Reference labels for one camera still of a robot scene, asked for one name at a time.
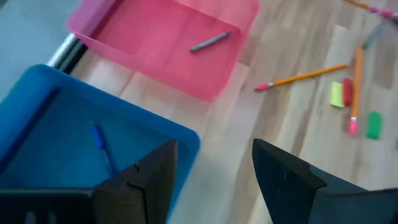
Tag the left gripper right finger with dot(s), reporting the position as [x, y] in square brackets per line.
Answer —
[295, 193]

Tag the blue pen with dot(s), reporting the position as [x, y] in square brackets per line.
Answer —
[99, 140]

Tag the black aluminium table frame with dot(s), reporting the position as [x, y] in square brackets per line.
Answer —
[74, 56]

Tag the grey crayon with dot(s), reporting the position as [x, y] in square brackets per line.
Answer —
[373, 36]
[211, 41]

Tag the pink translucent plastic bin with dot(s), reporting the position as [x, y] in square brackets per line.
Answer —
[155, 40]

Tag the red printed eraser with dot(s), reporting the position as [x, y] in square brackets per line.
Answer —
[348, 92]

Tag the yellow-green eraser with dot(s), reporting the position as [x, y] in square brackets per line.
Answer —
[337, 95]

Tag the green eraser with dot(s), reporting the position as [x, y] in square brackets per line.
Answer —
[373, 125]

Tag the blue plastic bin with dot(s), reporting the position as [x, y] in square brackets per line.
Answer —
[46, 124]

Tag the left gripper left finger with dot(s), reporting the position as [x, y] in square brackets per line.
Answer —
[140, 199]

